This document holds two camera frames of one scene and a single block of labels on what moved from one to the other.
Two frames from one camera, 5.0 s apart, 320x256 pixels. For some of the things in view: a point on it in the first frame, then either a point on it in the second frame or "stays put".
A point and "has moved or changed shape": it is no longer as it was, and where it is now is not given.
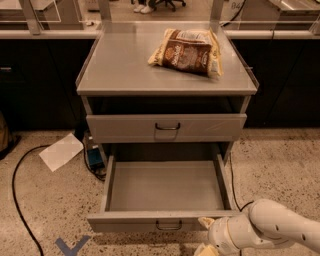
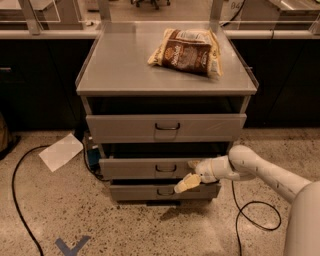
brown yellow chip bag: [192, 49] stays put
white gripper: [218, 234] -> [204, 171]
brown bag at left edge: [4, 134] stays put
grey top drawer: [166, 128] stays put
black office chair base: [170, 2] -> [156, 7]
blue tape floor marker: [75, 248] stays put
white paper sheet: [61, 152] stays put
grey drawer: [163, 193] has moved or changed shape
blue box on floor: [94, 159] stays put
